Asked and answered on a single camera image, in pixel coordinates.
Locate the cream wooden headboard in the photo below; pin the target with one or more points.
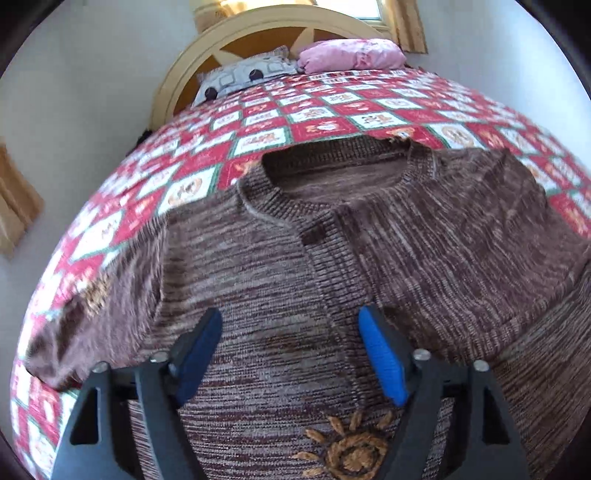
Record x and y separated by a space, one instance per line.
184 78

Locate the yellow curtain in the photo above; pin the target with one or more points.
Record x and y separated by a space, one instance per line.
207 14
408 27
14 207

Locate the pink pillow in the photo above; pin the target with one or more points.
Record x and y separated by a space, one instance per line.
341 53

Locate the bedroom window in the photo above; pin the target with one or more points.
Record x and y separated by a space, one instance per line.
364 9

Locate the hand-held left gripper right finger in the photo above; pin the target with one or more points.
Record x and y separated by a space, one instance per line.
383 355

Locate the red checkered printed blanket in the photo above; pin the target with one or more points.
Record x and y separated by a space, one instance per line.
323 129

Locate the grey patterned pillow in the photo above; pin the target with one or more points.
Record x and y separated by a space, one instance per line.
240 76

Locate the brown knit sweater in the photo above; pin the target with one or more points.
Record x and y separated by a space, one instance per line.
277 258

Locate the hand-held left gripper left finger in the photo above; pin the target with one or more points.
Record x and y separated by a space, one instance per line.
198 350

